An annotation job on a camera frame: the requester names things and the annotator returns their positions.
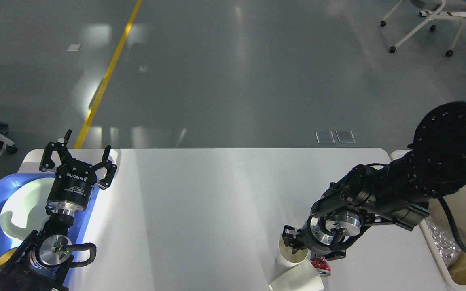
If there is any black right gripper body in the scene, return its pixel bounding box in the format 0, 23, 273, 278
300, 218, 334, 255

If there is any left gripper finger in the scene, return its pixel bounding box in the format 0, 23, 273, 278
92, 145, 118, 190
39, 129, 74, 173

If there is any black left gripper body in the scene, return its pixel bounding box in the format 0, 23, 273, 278
47, 167, 97, 212

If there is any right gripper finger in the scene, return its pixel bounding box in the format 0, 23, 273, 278
311, 249, 347, 261
282, 225, 307, 255

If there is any crushed red soda can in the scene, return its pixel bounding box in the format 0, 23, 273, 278
311, 257, 331, 277

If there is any white paper cup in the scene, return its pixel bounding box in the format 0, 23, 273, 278
269, 260, 324, 291
275, 236, 309, 268

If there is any dark grey mug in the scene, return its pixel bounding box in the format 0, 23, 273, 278
0, 247, 18, 270

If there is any foil sheet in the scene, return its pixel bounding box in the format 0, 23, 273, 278
425, 217, 462, 267

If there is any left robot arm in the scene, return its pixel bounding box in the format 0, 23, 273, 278
0, 130, 118, 291

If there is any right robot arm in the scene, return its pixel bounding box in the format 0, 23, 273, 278
282, 101, 466, 260

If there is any floor outlet cover left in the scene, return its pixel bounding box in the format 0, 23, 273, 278
316, 130, 336, 144

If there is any floor outlet cover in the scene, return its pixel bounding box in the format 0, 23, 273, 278
335, 130, 356, 144
316, 130, 336, 144

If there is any floor outlet cover right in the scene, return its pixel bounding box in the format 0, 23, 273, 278
335, 130, 356, 144

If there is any beige waste bin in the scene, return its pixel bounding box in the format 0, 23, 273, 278
390, 150, 466, 291

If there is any white office chair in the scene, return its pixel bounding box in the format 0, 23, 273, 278
388, 0, 466, 57

